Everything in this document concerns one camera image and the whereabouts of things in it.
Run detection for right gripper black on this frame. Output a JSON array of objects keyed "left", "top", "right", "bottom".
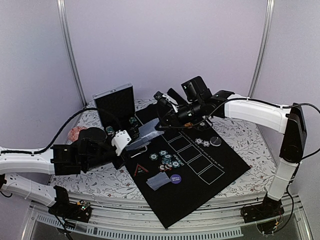
[{"left": 155, "top": 98, "right": 205, "bottom": 132}]

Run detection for blue ten chip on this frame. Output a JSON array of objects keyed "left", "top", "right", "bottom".
[
  {"left": 195, "top": 138, "right": 203, "bottom": 145},
  {"left": 202, "top": 140, "right": 210, "bottom": 147}
]

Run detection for black round dealer button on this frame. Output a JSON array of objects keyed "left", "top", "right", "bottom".
[{"left": 209, "top": 136, "right": 222, "bottom": 147}]

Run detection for blue playing card deck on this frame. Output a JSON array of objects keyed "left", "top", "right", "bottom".
[{"left": 125, "top": 131, "right": 164, "bottom": 151}]

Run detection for green poker chip stack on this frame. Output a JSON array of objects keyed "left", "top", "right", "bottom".
[{"left": 129, "top": 117, "right": 139, "bottom": 128}]

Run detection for black red triangle button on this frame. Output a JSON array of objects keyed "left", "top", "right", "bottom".
[{"left": 133, "top": 164, "right": 149, "bottom": 177}]

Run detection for chip pile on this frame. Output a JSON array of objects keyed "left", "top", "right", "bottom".
[{"left": 158, "top": 150, "right": 182, "bottom": 172}]

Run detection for green twenty chip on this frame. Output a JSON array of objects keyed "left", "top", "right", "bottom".
[{"left": 149, "top": 153, "right": 158, "bottom": 161}]

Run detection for purple small blind button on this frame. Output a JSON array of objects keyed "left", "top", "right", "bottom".
[{"left": 170, "top": 174, "right": 182, "bottom": 184}]

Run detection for dealt card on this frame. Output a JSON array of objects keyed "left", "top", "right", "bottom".
[
  {"left": 147, "top": 172, "right": 171, "bottom": 184},
  {"left": 146, "top": 179, "right": 168, "bottom": 191},
  {"left": 139, "top": 118, "right": 163, "bottom": 136}
]

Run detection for orange big blind button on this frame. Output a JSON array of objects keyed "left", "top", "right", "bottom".
[{"left": 184, "top": 122, "right": 193, "bottom": 128}]

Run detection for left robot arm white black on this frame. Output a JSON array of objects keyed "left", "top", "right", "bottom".
[{"left": 0, "top": 127, "right": 132, "bottom": 217}]

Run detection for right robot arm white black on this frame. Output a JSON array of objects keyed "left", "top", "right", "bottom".
[{"left": 153, "top": 76, "right": 307, "bottom": 218}]

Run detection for red patterned small dish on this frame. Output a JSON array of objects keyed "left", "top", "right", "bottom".
[{"left": 67, "top": 126, "right": 87, "bottom": 142}]

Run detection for aluminium poker chip case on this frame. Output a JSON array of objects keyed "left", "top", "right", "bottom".
[{"left": 92, "top": 83, "right": 148, "bottom": 158}]

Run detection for black poker play mat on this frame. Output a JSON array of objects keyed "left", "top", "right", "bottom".
[{"left": 119, "top": 87, "right": 251, "bottom": 230}]

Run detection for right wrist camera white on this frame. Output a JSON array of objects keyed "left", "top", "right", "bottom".
[{"left": 153, "top": 91, "right": 179, "bottom": 113}]

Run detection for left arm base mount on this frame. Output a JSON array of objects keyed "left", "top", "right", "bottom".
[{"left": 48, "top": 186, "right": 92, "bottom": 223}]

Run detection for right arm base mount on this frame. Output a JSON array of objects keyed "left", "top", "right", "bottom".
[{"left": 240, "top": 196, "right": 285, "bottom": 235}]

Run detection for right aluminium frame post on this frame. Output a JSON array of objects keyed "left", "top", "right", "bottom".
[{"left": 248, "top": 0, "right": 275, "bottom": 98}]

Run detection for aluminium frame post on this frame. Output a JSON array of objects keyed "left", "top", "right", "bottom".
[
  {"left": 248, "top": 0, "right": 275, "bottom": 98},
  {"left": 56, "top": 0, "right": 87, "bottom": 107}
]

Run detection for left aluminium frame post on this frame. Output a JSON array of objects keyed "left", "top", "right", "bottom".
[{"left": 56, "top": 0, "right": 87, "bottom": 107}]

